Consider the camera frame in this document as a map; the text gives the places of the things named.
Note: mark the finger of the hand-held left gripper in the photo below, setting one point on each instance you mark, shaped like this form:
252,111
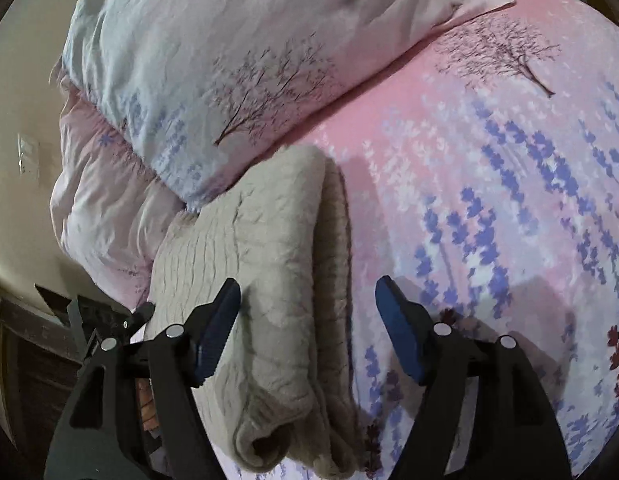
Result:
142,314

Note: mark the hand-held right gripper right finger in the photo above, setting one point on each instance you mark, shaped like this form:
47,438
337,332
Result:
399,335

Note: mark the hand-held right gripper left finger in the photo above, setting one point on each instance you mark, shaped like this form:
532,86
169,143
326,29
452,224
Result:
219,332

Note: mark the dark wooden nightstand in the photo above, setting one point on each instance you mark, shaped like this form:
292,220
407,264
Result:
34,365

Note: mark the pink lavender print pillow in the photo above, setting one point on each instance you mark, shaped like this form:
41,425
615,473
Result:
99,195

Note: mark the pink floral bed sheet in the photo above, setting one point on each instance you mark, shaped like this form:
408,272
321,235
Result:
489,185

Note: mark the pale tree print pillow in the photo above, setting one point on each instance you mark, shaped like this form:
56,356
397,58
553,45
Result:
214,60

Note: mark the white wall switch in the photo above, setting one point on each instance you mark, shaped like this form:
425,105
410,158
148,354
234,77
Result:
28,155

